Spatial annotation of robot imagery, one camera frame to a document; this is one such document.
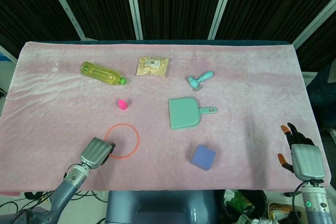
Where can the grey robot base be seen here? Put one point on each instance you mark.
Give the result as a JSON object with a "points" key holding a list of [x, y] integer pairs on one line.
{"points": [[160, 207]]}

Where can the pink table cloth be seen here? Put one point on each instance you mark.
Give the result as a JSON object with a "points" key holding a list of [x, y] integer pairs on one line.
{"points": [[236, 82]]}

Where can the snack packet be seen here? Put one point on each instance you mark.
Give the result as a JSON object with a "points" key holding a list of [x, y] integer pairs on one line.
{"points": [[152, 66]]}

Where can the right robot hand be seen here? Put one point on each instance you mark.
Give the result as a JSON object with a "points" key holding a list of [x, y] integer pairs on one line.
{"points": [[307, 159]]}

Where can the teal toy hammer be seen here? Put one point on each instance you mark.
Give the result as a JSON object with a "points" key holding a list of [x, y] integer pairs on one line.
{"points": [[198, 79]]}

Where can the black trash bin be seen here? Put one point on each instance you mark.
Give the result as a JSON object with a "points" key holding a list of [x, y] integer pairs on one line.
{"points": [[244, 205]]}

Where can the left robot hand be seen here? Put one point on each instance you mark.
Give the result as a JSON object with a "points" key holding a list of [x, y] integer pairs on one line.
{"points": [[95, 152]]}

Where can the yellow plastic bottle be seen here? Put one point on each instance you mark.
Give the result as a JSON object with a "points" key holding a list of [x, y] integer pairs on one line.
{"points": [[101, 73]]}

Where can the pink peg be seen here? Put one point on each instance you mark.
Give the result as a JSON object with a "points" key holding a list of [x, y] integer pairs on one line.
{"points": [[122, 104]]}

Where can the teal dustpan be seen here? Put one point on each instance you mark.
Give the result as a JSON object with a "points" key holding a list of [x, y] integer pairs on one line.
{"points": [[183, 113]]}

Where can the blue cube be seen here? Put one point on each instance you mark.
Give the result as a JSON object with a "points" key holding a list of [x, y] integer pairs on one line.
{"points": [[203, 157]]}

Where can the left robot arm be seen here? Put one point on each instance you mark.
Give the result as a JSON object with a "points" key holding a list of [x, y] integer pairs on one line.
{"points": [[64, 190]]}

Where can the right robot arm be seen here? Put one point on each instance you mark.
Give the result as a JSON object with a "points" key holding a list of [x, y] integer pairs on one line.
{"points": [[316, 203]]}

